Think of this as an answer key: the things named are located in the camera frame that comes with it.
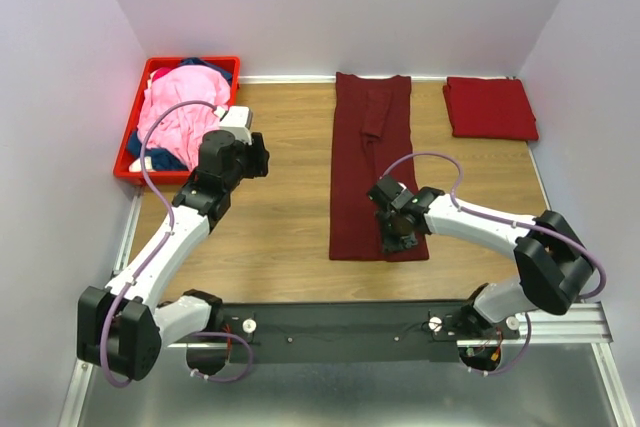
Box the maroon t shirt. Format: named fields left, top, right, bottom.
left=329, top=73, right=429, bottom=262

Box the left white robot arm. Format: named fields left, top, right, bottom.
left=77, top=127, right=269, bottom=388

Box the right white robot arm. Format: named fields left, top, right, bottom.
left=367, top=175, right=596, bottom=339

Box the pink t shirt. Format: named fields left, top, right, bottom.
left=136, top=65, right=232, bottom=171

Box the navy blue t shirt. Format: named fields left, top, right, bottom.
left=127, top=57, right=232, bottom=171

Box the white cloth in bin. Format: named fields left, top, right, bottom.
left=128, top=156, right=153, bottom=173

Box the red plastic bin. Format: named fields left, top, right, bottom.
left=113, top=55, right=241, bottom=187

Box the folded red t shirt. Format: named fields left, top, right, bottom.
left=443, top=77, right=539, bottom=142

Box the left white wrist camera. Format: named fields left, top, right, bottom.
left=214, top=106, right=253, bottom=144

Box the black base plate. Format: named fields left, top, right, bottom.
left=164, top=299, right=521, bottom=364

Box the aluminium frame rail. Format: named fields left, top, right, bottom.
left=61, top=197, right=632, bottom=426

